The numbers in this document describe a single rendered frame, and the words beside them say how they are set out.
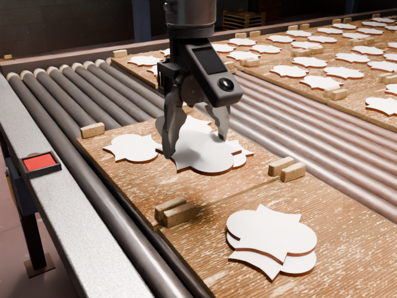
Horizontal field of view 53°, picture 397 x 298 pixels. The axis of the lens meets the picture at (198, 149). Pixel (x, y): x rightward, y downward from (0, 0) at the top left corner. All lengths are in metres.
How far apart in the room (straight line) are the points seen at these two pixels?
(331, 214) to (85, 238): 0.44
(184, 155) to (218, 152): 0.06
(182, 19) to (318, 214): 0.41
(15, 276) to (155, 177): 1.36
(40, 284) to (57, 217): 1.24
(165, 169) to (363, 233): 0.41
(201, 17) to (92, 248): 0.41
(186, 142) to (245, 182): 0.18
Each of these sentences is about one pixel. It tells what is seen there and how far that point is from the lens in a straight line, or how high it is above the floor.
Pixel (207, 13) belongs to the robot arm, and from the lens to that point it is 0.59.
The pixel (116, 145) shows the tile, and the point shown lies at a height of 0.94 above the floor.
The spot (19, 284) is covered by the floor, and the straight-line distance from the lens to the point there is 2.05.
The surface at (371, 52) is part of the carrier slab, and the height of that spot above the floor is 0.95.
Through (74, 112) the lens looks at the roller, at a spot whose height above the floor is 0.91.
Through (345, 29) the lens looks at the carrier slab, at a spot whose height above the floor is 0.94.
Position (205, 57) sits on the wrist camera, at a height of 1.22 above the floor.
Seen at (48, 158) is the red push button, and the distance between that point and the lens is 0.97.
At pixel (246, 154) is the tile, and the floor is 0.94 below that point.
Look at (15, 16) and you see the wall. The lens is 5.88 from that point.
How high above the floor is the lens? 1.37
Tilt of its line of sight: 28 degrees down
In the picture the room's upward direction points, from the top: straight up
